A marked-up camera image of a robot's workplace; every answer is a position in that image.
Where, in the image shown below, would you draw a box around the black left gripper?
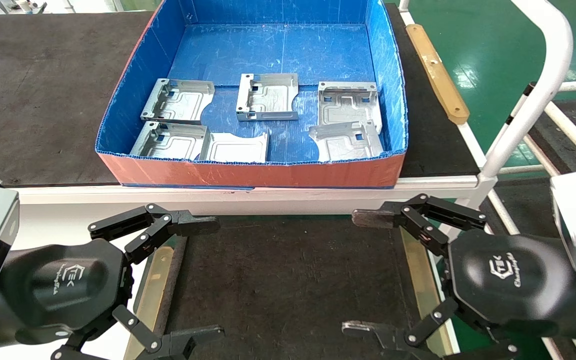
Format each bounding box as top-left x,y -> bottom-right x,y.
0,203 -> 226,360

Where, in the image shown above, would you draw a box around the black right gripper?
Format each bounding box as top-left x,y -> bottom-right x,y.
341,193 -> 576,360

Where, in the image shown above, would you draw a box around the silver stamped metal bracket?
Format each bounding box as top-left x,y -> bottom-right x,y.
140,78 -> 216,125
308,120 -> 385,163
129,121 -> 210,161
236,73 -> 300,122
317,81 -> 383,134
199,132 -> 269,164

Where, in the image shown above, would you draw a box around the blue orange corrugated plastic box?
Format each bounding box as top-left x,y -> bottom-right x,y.
94,0 -> 410,190

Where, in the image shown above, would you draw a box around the tan wooden edge strip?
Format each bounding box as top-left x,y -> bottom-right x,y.
123,245 -> 175,360
406,23 -> 471,126
399,227 -> 455,357

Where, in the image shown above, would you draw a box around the white table rim beam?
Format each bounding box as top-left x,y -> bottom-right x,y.
0,175 -> 499,207

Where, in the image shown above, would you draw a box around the white rod black caps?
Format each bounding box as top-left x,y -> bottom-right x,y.
505,81 -> 538,126

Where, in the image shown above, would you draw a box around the grey background equipment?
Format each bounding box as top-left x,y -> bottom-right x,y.
0,0 -> 49,14

